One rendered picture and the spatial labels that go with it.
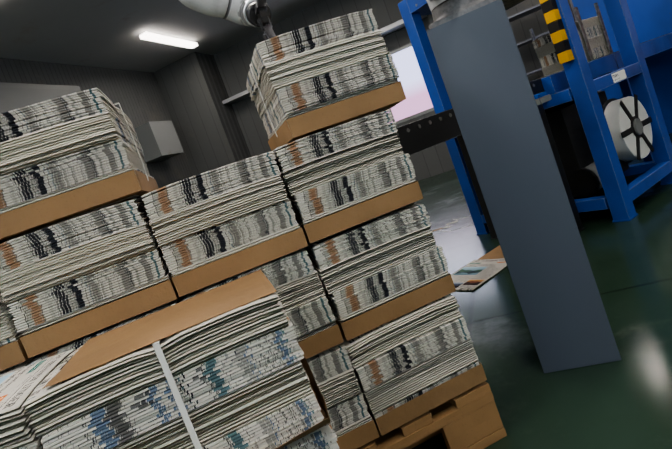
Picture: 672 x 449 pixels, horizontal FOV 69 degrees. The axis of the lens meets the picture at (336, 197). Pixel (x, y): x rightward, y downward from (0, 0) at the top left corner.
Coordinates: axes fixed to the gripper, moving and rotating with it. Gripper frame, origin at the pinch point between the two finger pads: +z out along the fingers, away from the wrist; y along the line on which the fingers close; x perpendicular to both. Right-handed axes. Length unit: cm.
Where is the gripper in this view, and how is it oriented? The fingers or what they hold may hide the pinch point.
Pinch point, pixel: (274, 20)
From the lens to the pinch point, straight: 148.6
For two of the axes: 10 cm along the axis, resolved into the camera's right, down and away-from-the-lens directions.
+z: 3.8, 4.1, -8.3
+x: -9.1, 3.5, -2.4
